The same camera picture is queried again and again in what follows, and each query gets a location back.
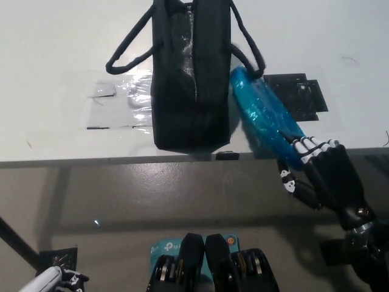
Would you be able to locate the black table leg bar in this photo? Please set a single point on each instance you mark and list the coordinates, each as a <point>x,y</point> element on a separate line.
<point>18,240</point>

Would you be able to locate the small black tape piece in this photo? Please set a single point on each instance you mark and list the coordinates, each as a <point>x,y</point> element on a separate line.
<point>228,155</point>

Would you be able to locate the blue plate stack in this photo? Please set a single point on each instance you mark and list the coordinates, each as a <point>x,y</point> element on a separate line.
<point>258,112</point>

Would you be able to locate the grey tape square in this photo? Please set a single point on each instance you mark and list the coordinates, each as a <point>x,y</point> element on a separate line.
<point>104,90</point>

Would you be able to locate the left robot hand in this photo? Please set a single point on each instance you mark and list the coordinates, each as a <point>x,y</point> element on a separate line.
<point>73,278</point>

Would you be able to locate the black tape patch on desk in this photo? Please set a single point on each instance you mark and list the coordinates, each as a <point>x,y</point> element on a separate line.
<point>304,100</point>

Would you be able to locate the clear plastic tape sheet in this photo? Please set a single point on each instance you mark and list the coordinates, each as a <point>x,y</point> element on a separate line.
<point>121,109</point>

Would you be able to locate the teal tp-link box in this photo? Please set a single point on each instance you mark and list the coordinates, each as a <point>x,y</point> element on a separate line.
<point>165,248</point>

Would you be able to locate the black fabric tote bag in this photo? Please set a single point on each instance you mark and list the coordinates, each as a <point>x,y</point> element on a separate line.
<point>182,121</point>

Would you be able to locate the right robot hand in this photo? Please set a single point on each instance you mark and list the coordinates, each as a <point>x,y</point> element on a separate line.
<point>334,182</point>

